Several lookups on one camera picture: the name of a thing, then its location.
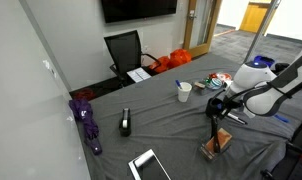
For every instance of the small blue oval object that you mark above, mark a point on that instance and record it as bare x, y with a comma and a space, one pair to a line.
281, 118

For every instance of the orange plastic bag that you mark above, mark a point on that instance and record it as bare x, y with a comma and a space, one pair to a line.
180, 56
162, 64

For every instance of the small clear plastic tray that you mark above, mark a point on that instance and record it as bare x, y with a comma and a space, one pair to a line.
206, 152

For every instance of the teal ribbon spool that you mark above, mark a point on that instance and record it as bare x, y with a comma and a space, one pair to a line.
214, 83

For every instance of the black mesh office chair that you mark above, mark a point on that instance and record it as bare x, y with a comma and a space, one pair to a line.
124, 50

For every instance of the white printed paper sheet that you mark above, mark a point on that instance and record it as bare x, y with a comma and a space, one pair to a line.
138, 74

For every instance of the black cup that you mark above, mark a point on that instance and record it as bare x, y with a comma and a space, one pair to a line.
212, 107

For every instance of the wooden door glass pane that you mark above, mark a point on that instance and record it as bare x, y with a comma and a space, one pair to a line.
187, 36

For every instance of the purple folded umbrella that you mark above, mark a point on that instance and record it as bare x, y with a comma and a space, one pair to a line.
87, 125

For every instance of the black wall television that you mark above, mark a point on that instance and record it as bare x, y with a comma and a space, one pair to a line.
137, 10

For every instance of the black rounded object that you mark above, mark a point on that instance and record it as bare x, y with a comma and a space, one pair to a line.
280, 67

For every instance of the colourful snack packets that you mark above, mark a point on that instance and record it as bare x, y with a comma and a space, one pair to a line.
201, 90

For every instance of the white paper cup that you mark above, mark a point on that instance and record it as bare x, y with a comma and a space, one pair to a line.
184, 93

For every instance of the red gift bow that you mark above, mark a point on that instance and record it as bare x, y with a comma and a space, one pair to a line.
212, 75

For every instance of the black tablet white frame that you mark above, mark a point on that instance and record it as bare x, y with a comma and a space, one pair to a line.
149, 166

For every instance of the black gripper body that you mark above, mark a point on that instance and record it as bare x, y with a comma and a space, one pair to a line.
230, 106

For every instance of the yellow wooden door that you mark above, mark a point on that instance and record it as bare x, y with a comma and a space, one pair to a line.
252, 16

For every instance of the blue pen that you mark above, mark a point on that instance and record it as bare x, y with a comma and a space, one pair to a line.
178, 84

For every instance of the grey metal frame post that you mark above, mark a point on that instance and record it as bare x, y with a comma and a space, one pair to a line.
262, 28

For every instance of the blue plastic container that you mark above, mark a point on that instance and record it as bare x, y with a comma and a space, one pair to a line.
264, 60

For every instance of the grey table cloth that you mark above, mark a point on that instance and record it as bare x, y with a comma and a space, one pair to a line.
164, 126

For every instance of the wooden block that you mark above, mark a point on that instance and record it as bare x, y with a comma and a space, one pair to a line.
224, 136

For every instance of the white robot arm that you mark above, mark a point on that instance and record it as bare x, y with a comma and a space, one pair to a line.
257, 75

